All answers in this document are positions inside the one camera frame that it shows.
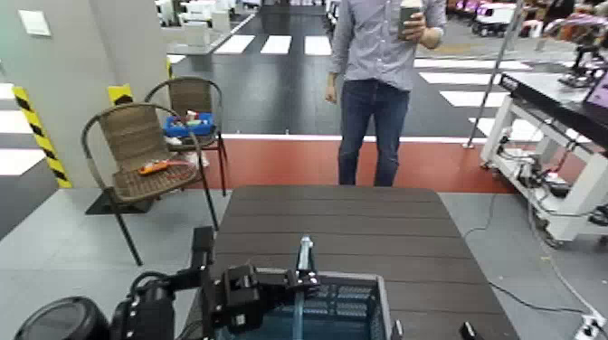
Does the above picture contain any grey floor cable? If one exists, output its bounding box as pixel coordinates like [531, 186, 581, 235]
[526, 199, 594, 316]

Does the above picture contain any black floor cable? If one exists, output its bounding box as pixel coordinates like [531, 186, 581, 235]
[488, 280, 593, 316]
[462, 194, 498, 241]

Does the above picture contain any grey metal pole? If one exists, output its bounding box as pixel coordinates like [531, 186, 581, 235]
[461, 0, 526, 150]

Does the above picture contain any man in grey shirt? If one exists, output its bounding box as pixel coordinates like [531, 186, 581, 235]
[324, 0, 449, 188]

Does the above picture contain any orange hand tool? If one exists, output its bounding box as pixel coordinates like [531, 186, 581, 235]
[138, 159, 192, 178]

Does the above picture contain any white power strip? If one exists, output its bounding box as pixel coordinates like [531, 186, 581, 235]
[574, 313, 608, 340]

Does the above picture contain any yellow black hazard guard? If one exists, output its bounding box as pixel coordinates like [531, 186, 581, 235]
[107, 83, 136, 107]
[11, 85, 74, 190]

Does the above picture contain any white wall plate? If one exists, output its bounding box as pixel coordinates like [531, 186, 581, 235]
[17, 8, 52, 38]

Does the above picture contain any brown wicker chair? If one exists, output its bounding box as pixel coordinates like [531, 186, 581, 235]
[80, 101, 221, 267]
[143, 76, 230, 198]

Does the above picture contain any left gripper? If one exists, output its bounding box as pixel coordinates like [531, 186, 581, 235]
[189, 226, 321, 335]

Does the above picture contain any open laptop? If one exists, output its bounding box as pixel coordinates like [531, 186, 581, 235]
[582, 71, 608, 115]

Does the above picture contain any dark smartphone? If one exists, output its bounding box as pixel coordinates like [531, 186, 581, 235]
[397, 2, 423, 42]

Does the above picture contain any white workbench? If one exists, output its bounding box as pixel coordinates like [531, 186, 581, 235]
[480, 92, 608, 244]

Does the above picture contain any teal mesh crate grey rim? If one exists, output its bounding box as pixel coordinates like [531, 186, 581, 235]
[215, 268, 394, 340]

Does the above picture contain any blue plastic bin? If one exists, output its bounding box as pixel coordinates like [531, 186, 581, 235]
[163, 111, 216, 139]

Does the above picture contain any man's left hand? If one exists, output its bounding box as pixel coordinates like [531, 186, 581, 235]
[401, 11, 430, 45]

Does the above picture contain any white delivery robot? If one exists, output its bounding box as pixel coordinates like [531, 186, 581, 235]
[471, 2, 518, 38]

